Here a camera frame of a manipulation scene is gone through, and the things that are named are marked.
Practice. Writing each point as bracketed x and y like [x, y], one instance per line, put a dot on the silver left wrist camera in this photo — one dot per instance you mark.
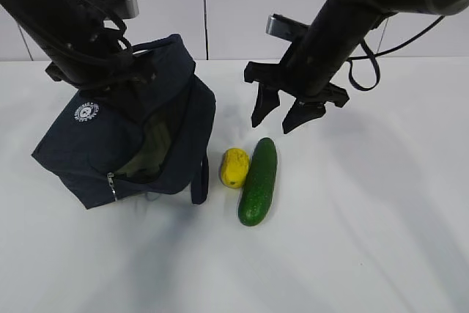
[124, 9]

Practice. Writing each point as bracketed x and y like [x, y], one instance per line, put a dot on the yellow toy corn piece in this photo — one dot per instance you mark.
[234, 168]

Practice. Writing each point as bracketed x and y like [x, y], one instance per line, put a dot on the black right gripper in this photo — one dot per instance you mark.
[307, 106]

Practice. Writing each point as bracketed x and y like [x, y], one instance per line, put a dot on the green cucumber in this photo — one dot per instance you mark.
[257, 195]

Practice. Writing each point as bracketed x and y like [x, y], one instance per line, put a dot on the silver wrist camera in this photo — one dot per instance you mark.
[285, 28]
[124, 9]

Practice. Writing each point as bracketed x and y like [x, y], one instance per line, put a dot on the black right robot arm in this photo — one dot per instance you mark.
[318, 50]

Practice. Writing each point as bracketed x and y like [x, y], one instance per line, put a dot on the green lidded glass container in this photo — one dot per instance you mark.
[160, 131]

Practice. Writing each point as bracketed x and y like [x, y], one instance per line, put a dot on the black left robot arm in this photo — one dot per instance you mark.
[85, 40]

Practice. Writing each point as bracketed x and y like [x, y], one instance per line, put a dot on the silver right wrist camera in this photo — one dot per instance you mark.
[285, 28]

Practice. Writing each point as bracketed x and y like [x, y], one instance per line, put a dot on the dark navy fabric lunch bag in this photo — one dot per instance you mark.
[86, 144]

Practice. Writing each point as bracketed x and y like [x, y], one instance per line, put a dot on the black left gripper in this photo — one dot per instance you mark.
[114, 87]

